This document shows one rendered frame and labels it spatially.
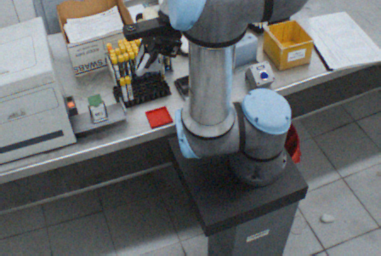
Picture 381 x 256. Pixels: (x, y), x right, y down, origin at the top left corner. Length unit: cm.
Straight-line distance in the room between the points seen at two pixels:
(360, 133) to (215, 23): 201
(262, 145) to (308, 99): 132
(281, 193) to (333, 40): 74
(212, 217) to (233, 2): 60
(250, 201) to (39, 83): 62
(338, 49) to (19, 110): 110
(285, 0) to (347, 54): 99
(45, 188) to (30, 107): 88
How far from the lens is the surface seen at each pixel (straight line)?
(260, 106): 98
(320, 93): 236
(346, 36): 171
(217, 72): 77
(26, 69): 117
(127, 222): 217
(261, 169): 109
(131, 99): 139
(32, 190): 206
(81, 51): 149
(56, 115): 125
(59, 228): 223
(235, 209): 109
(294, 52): 150
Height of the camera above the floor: 187
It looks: 43 degrees down
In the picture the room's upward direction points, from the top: 9 degrees counter-clockwise
